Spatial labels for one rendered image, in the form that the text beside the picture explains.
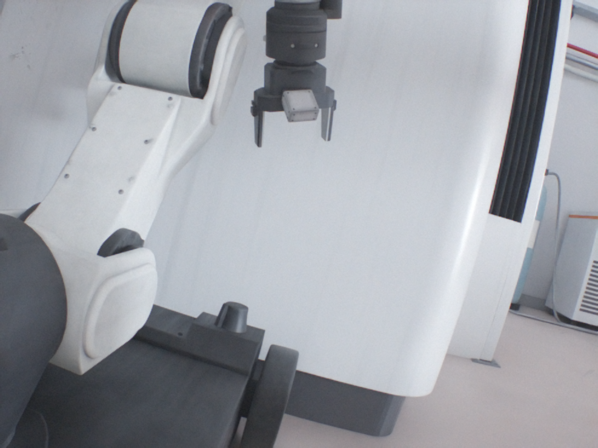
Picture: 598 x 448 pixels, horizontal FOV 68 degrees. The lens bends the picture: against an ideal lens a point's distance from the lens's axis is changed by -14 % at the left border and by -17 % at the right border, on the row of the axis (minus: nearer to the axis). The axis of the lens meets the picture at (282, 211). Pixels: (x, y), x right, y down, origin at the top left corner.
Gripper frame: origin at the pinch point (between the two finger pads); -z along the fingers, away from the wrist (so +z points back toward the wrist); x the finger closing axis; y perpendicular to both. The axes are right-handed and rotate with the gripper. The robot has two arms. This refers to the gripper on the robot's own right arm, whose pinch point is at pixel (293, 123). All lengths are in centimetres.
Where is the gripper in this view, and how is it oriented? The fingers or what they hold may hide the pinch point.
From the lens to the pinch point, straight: 79.1
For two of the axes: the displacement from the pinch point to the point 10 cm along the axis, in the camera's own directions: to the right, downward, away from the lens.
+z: 0.2, -8.7, -4.9
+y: -2.9, -4.8, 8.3
